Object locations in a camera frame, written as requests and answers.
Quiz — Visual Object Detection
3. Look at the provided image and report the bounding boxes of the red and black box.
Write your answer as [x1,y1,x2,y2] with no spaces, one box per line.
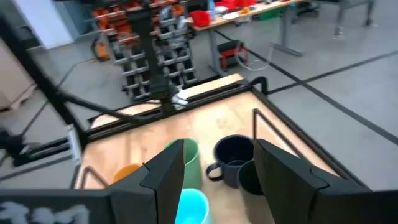
[217,40,249,71]

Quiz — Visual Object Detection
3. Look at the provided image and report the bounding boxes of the red plastic bin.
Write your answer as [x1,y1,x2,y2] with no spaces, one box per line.
[189,10,211,28]
[215,0,239,11]

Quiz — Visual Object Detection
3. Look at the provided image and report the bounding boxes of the orange plastic cup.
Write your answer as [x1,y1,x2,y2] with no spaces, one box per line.
[112,164,143,184]

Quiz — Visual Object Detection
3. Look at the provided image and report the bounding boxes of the white cable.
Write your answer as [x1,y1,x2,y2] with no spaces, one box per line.
[234,41,275,72]

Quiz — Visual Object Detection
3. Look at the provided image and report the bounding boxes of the cyan plastic mug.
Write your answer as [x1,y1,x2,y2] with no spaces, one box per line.
[174,188,214,224]

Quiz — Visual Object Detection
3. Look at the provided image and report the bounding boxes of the white panel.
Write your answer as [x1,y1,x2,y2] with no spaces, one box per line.
[12,0,75,50]

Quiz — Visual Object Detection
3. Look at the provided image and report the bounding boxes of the dark blue enamel mug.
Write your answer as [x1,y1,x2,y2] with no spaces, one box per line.
[205,134,256,189]

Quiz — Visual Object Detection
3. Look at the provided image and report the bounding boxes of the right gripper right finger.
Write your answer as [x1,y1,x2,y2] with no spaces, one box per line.
[253,138,398,224]

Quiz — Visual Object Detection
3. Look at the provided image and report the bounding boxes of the tall black cup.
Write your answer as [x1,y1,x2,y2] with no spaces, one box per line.
[238,160,274,224]

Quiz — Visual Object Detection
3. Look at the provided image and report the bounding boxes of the silver metal bracket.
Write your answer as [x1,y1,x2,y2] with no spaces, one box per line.
[67,124,82,164]

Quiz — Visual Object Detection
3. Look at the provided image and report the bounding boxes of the grey metal desk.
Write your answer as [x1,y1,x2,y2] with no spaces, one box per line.
[312,0,377,37]

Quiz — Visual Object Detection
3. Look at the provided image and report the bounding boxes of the grey storage rack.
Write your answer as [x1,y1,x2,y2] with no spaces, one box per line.
[93,0,200,102]

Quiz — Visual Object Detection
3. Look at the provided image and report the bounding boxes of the wood-top desk with grey legs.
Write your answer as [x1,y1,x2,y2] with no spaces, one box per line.
[186,0,307,77]

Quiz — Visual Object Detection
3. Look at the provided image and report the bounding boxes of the black aluminium table frame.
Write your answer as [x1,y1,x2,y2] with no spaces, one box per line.
[0,12,374,190]

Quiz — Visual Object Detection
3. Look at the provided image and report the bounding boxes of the orange tool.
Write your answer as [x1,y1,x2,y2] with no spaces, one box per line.
[91,39,111,62]

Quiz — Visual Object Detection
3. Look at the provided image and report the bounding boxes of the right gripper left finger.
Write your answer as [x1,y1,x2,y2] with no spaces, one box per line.
[108,139,187,224]

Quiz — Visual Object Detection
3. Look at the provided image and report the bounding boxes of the green plastic cup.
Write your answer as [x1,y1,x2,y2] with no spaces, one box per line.
[164,138,203,190]

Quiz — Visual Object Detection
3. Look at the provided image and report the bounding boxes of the silver mounting plate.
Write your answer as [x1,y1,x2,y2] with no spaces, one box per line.
[171,93,188,110]

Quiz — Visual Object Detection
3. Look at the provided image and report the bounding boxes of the black device with green light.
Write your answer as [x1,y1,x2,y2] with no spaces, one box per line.
[0,129,43,167]

